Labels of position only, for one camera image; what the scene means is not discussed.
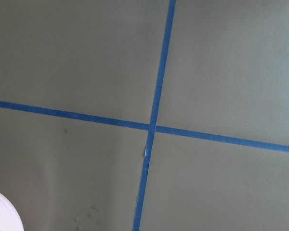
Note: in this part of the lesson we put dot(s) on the pink bowl of ice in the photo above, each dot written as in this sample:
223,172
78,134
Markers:
9,217

